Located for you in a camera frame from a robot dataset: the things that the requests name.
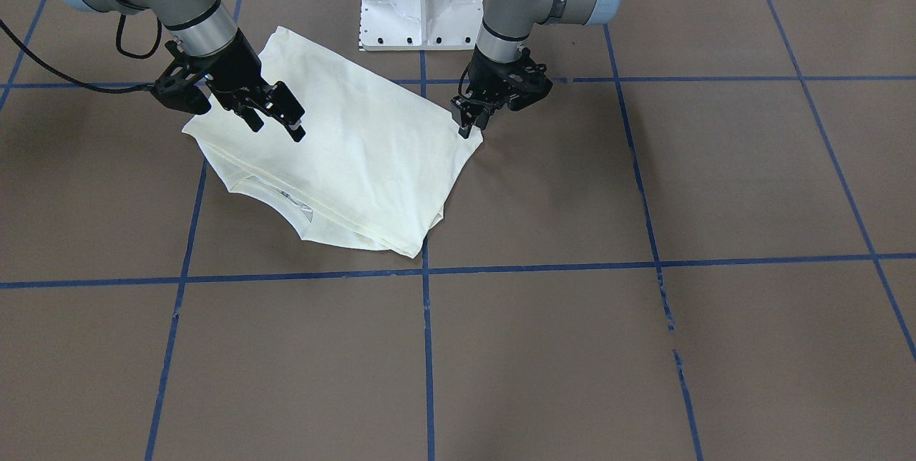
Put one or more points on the cream long-sleeve printed shirt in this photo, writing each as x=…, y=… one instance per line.
x=374, y=169

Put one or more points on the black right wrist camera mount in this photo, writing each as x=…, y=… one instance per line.
x=176, y=88

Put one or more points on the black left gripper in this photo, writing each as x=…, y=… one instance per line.
x=488, y=79

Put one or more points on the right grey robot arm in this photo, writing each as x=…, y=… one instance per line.
x=208, y=46

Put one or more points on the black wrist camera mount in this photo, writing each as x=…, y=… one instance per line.
x=527, y=82
x=176, y=88

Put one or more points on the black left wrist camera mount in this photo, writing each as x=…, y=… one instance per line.
x=527, y=82

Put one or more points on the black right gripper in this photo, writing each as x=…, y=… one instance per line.
x=237, y=65

